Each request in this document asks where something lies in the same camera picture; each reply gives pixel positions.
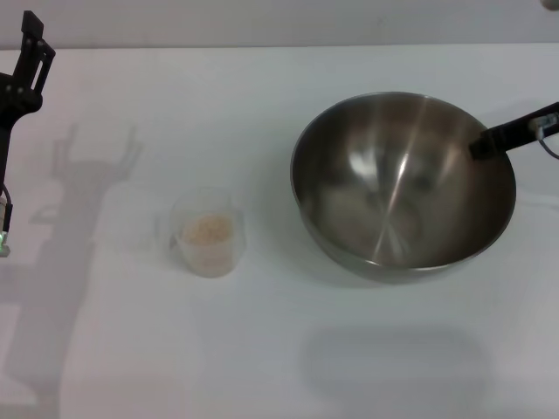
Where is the pile of white rice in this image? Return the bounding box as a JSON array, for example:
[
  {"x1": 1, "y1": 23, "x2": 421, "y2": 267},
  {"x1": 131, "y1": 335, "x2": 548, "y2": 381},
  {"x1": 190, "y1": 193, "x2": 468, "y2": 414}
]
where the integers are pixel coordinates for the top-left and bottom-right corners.
[{"x1": 181, "y1": 214, "x2": 235, "y2": 276}]

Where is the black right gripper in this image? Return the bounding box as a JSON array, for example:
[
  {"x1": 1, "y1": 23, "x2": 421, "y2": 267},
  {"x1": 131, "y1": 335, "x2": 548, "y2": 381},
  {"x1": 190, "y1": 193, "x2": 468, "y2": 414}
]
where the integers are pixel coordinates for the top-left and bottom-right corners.
[{"x1": 469, "y1": 102, "x2": 559, "y2": 161}]

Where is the stainless steel mixing bowl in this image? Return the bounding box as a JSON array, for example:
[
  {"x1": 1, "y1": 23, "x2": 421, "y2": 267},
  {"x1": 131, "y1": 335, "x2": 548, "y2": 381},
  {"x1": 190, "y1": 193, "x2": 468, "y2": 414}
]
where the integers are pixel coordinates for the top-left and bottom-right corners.
[{"x1": 290, "y1": 91, "x2": 517, "y2": 284}]

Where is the clear plastic measuring cup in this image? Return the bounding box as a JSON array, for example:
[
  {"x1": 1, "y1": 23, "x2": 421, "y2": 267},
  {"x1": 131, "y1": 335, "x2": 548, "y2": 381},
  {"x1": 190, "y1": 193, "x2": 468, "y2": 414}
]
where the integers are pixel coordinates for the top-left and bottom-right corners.
[{"x1": 104, "y1": 185, "x2": 245, "y2": 279}]

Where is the right gripper cable with plug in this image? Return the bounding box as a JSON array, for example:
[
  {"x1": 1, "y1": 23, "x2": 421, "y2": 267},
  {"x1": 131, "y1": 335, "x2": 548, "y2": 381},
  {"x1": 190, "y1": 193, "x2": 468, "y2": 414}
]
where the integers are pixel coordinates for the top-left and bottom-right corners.
[{"x1": 528, "y1": 113, "x2": 559, "y2": 159}]

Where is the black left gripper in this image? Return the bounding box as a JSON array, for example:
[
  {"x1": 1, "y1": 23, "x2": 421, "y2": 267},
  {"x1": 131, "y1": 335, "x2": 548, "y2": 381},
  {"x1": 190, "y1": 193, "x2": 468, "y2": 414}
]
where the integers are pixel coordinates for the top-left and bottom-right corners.
[{"x1": 0, "y1": 11, "x2": 57, "y2": 198}]

